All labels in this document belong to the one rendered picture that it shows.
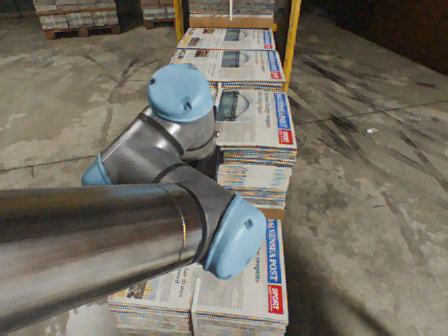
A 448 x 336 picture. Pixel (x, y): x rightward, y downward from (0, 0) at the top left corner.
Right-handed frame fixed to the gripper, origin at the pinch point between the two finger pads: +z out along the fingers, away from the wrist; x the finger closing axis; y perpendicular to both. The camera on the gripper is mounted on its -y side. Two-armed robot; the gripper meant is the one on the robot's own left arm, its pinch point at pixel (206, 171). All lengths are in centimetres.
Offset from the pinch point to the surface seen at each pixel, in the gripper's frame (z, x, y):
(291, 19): 73, 33, -126
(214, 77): 11.1, -1.7, -34.2
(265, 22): 37, 15, -85
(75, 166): 142, -118, -49
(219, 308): 2.5, 5.1, 28.4
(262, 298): 4.0, 13.8, 25.9
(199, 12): 35, -14, -87
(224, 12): 35, -3, -87
